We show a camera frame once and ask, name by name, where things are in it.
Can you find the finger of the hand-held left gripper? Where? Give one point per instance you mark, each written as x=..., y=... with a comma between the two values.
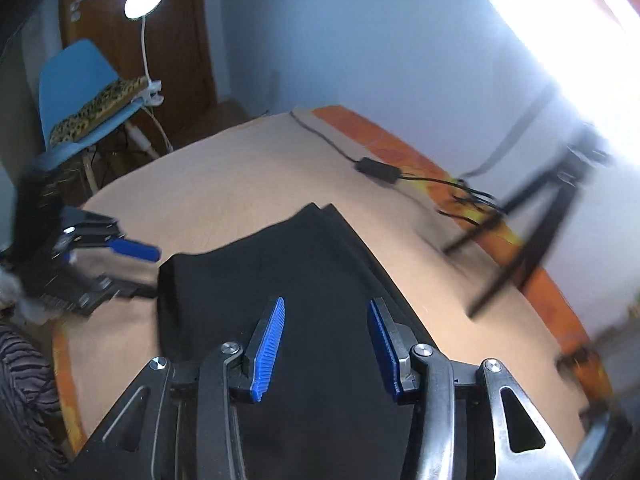
x=135, y=249
x=117, y=290

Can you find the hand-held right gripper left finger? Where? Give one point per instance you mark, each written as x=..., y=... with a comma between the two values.
x=267, y=350

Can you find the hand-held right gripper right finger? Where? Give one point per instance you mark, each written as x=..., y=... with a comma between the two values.
x=382, y=350

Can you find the black pants with yellow pattern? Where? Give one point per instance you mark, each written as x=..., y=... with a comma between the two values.
x=310, y=270

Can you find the person's left hand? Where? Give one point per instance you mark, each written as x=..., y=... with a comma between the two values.
x=15, y=300

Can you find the beige blanket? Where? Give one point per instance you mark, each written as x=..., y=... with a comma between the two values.
x=225, y=185

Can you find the leopard print cushion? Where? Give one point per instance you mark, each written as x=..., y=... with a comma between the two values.
x=95, y=110

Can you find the blue plastic chair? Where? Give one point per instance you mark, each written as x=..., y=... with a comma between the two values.
x=70, y=75

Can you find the small black tripod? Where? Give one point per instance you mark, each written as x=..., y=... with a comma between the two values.
x=545, y=220

